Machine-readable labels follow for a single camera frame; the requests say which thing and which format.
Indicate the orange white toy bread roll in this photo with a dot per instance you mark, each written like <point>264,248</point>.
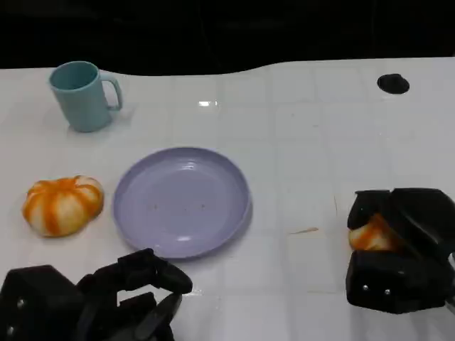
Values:
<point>62,207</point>
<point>369,236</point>

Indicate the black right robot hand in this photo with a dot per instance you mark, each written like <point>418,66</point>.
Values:
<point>391,280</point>

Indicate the lilac plate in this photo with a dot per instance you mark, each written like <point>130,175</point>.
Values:
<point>181,202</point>

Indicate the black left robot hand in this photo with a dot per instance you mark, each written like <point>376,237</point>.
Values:
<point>42,309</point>

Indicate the black round table grommet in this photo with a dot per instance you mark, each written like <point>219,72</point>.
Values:
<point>392,84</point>

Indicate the pale green mug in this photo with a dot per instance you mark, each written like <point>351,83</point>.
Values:
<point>83,103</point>

